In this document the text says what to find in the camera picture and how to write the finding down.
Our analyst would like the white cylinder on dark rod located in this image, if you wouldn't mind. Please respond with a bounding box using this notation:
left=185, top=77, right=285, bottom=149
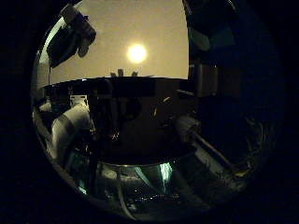
left=174, top=115, right=239, bottom=173

